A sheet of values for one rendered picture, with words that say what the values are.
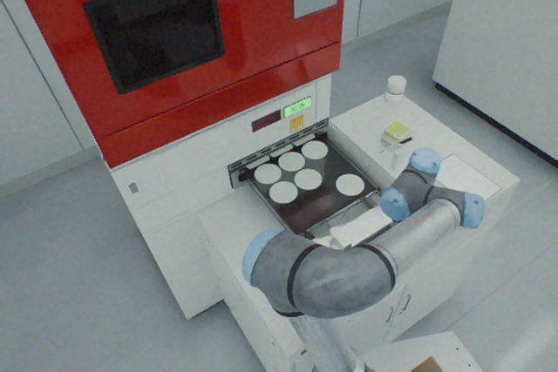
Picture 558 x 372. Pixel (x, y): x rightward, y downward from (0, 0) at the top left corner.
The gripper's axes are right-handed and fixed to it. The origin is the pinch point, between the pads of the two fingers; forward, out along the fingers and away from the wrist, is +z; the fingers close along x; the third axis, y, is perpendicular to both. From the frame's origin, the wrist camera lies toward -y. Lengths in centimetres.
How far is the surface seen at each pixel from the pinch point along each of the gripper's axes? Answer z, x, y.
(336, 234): 6.9, 12.8, 17.0
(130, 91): -46, 53, 53
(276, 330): 15.8, 44.3, 4.3
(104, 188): 98, 75, 175
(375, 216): 9.7, -4.1, 16.7
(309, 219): 7.8, 16.1, 27.6
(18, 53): 10, 82, 207
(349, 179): 7.7, -6.0, 33.5
